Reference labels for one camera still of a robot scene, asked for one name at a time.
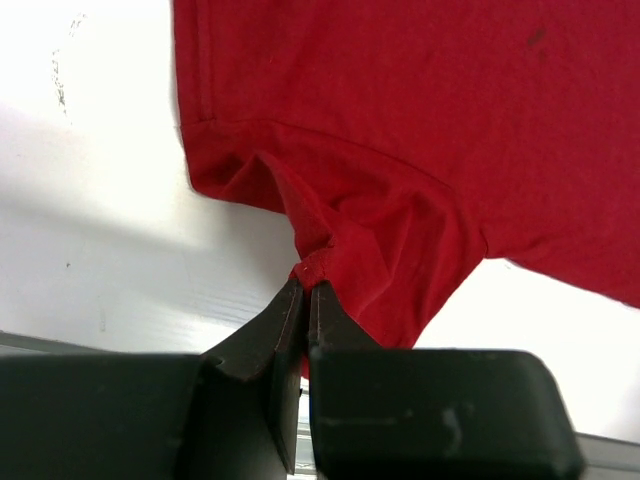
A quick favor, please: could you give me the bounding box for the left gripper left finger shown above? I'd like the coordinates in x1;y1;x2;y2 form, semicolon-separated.
1;280;304;479

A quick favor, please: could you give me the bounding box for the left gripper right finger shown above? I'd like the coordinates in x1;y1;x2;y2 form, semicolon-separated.
309;282;586;479

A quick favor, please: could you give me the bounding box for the red t-shirt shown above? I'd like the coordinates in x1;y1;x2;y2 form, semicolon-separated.
173;1;639;347

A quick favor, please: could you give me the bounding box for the aluminium rail frame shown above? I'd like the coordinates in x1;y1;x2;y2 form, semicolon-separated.
1;332;639;479

